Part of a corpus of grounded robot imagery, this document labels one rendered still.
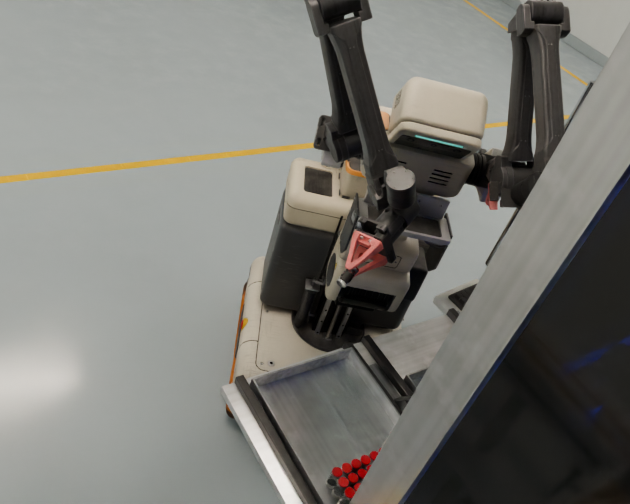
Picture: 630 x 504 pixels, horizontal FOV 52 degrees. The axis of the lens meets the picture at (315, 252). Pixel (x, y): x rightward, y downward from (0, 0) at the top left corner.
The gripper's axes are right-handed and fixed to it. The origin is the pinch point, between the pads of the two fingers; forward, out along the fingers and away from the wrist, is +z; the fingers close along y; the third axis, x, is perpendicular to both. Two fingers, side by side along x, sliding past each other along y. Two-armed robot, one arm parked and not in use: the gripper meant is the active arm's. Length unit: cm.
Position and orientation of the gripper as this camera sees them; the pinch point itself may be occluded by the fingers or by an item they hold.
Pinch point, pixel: (351, 269)
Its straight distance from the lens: 126.0
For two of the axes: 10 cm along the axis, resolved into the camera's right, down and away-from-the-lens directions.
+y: -2.6, -6.5, -7.2
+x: 7.4, 3.5, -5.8
